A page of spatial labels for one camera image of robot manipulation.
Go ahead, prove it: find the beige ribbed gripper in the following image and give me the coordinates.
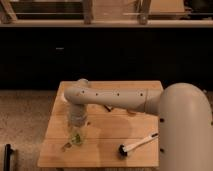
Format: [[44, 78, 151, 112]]
[[68, 104, 87, 127]]

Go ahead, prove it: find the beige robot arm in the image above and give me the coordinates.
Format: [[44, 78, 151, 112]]
[[64, 79, 213, 171]]

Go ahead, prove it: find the wooden table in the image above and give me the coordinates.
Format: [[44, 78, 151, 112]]
[[38, 81, 159, 169]]

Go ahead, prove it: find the small orange round object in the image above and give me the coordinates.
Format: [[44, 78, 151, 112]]
[[127, 110, 136, 116]]

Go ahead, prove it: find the black object on floor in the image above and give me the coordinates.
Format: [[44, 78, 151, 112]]
[[3, 144, 14, 171]]

